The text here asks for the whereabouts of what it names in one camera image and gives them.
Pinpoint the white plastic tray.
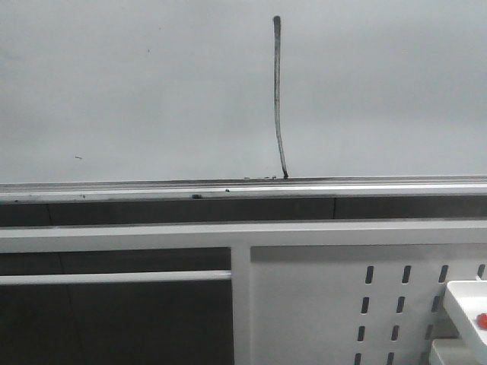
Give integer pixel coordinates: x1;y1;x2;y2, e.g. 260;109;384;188
443;280;486;364

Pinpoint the white box below tray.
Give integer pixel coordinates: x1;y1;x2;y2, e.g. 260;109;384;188
429;338;478;365

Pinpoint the small red object in tray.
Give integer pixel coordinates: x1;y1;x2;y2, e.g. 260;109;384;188
476;313;487;329

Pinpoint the white metal pegboard rack frame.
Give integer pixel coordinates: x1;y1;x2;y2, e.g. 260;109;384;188
1;220;486;364

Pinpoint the large whiteboard with aluminium frame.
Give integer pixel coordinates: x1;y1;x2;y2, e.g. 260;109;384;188
1;1;486;202

